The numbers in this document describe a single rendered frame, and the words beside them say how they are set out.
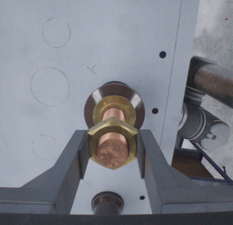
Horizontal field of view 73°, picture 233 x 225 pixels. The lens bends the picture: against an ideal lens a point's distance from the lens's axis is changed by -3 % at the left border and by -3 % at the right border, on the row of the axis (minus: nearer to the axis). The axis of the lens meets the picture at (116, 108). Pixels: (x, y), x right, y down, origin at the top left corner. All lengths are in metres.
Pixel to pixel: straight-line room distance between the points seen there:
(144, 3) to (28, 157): 0.41
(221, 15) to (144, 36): 1.72
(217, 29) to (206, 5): 0.25
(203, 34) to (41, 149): 1.78
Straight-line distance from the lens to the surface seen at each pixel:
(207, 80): 0.58
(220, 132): 0.59
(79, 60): 0.34
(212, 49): 1.96
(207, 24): 1.95
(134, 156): 0.16
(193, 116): 0.51
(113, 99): 0.23
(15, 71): 0.39
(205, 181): 1.20
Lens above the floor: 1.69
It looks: 75 degrees down
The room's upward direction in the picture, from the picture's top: 180 degrees counter-clockwise
